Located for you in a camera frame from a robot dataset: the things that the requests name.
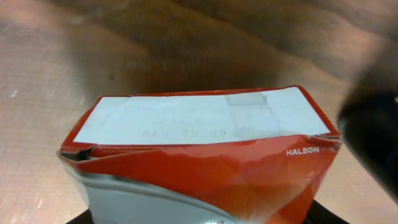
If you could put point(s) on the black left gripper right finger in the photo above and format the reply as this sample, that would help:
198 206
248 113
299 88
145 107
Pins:
318 214

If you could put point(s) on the dark bottle white cap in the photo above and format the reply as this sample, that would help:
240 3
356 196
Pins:
368 120

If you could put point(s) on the red white medicine box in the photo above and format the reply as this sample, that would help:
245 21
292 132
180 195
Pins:
224 156

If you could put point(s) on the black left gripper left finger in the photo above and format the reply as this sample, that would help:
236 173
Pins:
83 218

